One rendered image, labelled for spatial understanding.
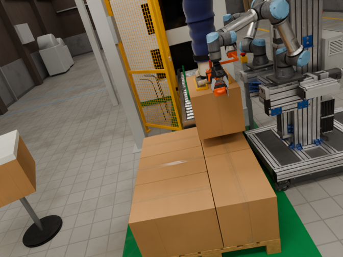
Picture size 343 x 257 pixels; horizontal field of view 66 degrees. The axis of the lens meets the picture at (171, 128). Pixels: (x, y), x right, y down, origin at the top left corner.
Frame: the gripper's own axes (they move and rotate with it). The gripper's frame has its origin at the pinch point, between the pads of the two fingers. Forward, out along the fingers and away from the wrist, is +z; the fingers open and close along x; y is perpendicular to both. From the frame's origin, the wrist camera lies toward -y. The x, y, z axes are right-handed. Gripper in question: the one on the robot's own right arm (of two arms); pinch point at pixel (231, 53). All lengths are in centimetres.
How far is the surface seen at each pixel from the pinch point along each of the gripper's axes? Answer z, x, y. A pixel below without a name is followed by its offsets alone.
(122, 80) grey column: 17, -126, -65
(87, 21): -52, -209, -279
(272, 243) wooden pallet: 107, -11, 128
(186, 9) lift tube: -50, -35, 36
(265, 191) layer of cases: 64, -11, 121
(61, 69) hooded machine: 109, -552, -823
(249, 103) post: 81, 23, -53
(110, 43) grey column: -29, -126, -65
